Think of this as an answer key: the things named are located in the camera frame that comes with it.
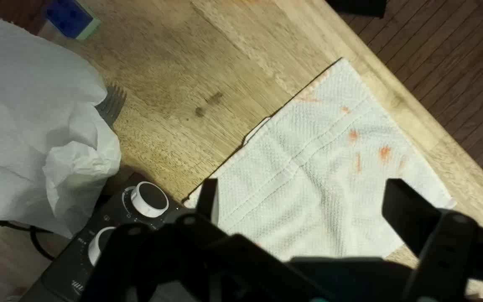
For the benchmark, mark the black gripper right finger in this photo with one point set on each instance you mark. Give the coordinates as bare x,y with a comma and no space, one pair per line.
412,216

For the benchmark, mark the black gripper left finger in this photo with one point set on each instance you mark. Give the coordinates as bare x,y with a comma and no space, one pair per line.
207,200

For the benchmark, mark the upper white oven knob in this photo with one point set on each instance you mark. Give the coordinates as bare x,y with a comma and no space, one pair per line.
150,200

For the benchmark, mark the white oven knob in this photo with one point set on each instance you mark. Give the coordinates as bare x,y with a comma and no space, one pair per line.
150,200
100,240

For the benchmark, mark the flat white paper towel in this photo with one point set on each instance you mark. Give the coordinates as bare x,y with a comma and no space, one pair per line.
309,180

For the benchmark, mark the lower white oven knob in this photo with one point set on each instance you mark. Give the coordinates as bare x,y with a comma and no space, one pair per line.
100,240

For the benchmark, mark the crumpled white paper towel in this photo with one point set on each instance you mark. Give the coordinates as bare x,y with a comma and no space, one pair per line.
56,149

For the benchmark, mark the blue green sponge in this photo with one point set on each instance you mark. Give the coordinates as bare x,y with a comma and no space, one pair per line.
71,18

